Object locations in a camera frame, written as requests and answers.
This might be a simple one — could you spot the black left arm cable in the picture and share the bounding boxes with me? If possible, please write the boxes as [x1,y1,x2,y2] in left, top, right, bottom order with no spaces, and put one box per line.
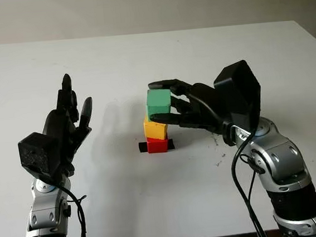
[44,170,91,237]

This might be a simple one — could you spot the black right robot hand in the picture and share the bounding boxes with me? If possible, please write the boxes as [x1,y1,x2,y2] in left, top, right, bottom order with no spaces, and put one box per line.
[145,73,237,153]

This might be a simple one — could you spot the red cube block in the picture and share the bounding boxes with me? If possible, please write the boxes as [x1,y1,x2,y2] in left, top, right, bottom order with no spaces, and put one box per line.
[146,135,169,155]

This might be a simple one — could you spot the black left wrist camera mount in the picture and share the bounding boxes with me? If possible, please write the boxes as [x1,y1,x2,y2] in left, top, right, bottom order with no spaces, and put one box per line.
[16,130,64,184]

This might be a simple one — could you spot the black tape strip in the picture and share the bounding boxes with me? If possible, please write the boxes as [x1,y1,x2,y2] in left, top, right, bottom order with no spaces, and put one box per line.
[138,139,175,154]

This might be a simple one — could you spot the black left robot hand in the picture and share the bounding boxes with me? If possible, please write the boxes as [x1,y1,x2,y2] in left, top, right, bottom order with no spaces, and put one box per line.
[36,71,100,179]

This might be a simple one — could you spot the yellow cube block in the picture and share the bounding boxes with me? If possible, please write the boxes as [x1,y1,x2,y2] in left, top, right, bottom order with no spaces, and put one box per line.
[142,112,168,142]

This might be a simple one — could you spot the green cube block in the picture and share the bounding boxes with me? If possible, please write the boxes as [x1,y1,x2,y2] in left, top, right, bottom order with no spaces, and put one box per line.
[144,87,174,117]

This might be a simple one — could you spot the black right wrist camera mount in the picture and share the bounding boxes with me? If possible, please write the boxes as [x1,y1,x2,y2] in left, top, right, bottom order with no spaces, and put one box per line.
[211,58,266,137]

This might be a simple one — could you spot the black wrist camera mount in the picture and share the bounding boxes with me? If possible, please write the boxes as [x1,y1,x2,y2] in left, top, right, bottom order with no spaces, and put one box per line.
[16,130,64,184]
[211,58,266,137]

